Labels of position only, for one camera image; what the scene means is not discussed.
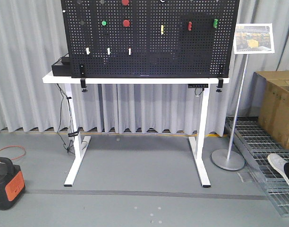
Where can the desk height control panel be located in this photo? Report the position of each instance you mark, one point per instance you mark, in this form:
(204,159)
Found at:
(198,86)

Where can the white standing desk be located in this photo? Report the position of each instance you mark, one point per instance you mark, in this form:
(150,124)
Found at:
(80,145)

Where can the left black clamp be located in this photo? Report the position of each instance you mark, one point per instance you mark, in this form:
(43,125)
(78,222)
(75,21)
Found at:
(82,80)

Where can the black clamp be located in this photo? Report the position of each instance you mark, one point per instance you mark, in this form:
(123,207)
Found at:
(220,79)
(82,80)

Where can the right black clamp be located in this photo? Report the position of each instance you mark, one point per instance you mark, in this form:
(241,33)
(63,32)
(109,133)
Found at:
(220,79)

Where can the black perforated pegboard panel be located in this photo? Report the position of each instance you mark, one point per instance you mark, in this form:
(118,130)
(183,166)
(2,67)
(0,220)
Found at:
(178,53)

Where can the lower red mushroom button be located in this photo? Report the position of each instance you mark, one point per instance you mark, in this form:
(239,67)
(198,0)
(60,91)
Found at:
(126,23)

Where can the red mushroom button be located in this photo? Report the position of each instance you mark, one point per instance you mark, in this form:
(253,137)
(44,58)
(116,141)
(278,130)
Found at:
(126,23)
(125,2)

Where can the black box on desk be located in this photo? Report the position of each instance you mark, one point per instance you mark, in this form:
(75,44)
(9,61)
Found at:
(62,67)

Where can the metal floor grating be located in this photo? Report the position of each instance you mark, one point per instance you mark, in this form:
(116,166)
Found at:
(255,144)

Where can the upper red mushroom button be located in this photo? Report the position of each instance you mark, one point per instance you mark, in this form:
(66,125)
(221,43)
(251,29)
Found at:
(125,2)

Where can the sign stand with photo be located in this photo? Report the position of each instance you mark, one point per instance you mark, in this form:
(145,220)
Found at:
(248,39)

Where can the cardboard box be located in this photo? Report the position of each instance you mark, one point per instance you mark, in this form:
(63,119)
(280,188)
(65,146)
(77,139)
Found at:
(274,113)

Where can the grey white shoe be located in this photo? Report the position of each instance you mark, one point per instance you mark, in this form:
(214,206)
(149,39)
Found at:
(278,164)

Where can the orange black power station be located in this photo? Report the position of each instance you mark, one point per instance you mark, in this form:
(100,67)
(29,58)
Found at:
(12,184)

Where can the red lever switch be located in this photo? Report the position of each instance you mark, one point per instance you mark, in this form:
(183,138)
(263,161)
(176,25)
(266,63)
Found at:
(189,27)

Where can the green lever switch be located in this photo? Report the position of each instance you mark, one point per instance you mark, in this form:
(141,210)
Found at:
(215,23)

